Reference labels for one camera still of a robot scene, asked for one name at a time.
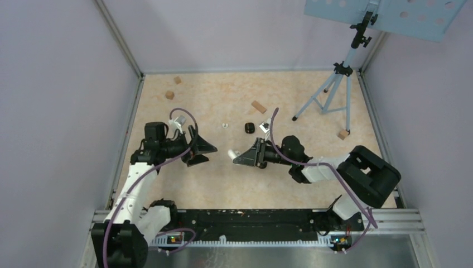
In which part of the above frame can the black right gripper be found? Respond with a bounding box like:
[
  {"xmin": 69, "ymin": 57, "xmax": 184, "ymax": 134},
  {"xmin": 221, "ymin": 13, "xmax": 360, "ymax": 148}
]
[{"xmin": 234, "ymin": 137, "xmax": 294, "ymax": 167}]

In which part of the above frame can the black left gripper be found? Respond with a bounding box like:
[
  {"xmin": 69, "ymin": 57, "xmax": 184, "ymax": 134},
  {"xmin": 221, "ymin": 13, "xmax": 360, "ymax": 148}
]
[{"xmin": 161, "ymin": 125, "xmax": 218, "ymax": 166}]

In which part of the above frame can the white oval charging case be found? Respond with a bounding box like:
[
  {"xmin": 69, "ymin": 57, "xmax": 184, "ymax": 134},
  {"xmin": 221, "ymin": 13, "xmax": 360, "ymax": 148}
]
[{"xmin": 227, "ymin": 149, "xmax": 241, "ymax": 160}]

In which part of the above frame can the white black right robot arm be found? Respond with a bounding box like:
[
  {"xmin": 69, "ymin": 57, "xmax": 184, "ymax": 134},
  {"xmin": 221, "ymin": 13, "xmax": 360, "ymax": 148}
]
[{"xmin": 228, "ymin": 135, "xmax": 402, "ymax": 230}]

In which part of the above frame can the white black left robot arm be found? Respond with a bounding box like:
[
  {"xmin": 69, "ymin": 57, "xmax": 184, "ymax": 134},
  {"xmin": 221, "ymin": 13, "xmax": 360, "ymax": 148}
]
[{"xmin": 91, "ymin": 122, "xmax": 217, "ymax": 267}]

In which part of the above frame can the black case with gold band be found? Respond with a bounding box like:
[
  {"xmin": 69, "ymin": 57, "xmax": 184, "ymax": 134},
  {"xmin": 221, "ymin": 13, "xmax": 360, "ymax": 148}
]
[{"xmin": 244, "ymin": 122, "xmax": 255, "ymax": 134}]

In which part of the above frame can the long wooden block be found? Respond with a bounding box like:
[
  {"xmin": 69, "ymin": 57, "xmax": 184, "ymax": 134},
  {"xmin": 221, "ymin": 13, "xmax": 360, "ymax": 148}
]
[{"xmin": 251, "ymin": 100, "xmax": 267, "ymax": 114}]

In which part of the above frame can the wooden cube left side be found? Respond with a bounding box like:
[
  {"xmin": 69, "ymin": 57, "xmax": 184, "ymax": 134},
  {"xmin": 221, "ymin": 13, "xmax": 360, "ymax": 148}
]
[{"xmin": 165, "ymin": 90, "xmax": 175, "ymax": 100}]

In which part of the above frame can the wooden block under tripod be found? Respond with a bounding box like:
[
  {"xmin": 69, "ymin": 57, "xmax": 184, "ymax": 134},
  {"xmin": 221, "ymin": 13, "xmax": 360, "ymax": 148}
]
[{"xmin": 337, "ymin": 130, "xmax": 351, "ymax": 140}]

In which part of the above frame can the light blue tripod stand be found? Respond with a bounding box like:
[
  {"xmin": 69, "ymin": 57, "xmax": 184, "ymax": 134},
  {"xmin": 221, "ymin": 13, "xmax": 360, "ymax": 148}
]
[{"xmin": 292, "ymin": 11, "xmax": 378, "ymax": 135}]

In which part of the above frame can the light blue perforated panel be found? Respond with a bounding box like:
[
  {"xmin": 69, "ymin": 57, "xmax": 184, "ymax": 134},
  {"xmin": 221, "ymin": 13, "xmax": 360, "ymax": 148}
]
[{"xmin": 303, "ymin": 0, "xmax": 466, "ymax": 42}]

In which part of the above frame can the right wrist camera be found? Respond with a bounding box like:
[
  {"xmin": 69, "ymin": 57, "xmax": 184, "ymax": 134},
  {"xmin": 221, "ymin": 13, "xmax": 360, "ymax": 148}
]
[{"xmin": 259, "ymin": 122, "xmax": 271, "ymax": 133}]

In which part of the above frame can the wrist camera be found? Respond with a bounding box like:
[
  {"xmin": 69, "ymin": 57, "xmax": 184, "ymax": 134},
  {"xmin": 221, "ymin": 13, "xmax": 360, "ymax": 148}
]
[
  {"xmin": 168, "ymin": 116, "xmax": 186, "ymax": 134},
  {"xmin": 259, "ymin": 122, "xmax": 271, "ymax": 133}
]

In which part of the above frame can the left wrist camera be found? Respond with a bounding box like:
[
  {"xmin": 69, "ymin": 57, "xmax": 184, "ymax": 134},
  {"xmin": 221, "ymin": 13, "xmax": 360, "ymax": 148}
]
[{"xmin": 168, "ymin": 116, "xmax": 186, "ymax": 134}]

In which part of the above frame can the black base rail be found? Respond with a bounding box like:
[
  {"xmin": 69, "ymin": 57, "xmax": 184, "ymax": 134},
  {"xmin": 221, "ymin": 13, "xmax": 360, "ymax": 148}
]
[{"xmin": 163, "ymin": 209, "xmax": 364, "ymax": 241}]

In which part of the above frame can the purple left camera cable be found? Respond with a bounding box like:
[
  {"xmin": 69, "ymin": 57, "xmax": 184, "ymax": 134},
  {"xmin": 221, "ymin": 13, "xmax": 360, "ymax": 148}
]
[{"xmin": 102, "ymin": 108, "xmax": 200, "ymax": 268}]

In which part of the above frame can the purple camera cable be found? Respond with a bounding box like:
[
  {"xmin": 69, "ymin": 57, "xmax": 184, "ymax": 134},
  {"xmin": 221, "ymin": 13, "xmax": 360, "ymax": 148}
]
[
  {"xmin": 102, "ymin": 108, "xmax": 200, "ymax": 268},
  {"xmin": 269, "ymin": 107, "xmax": 379, "ymax": 253}
]

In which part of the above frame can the white slotted cable duct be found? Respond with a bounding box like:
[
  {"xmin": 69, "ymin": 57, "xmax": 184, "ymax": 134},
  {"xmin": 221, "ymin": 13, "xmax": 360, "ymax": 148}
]
[{"xmin": 149, "ymin": 236, "xmax": 333, "ymax": 248}]

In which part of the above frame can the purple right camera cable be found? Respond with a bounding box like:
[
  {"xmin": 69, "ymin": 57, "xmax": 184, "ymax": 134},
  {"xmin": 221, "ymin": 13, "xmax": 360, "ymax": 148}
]
[{"xmin": 269, "ymin": 107, "xmax": 379, "ymax": 253}]

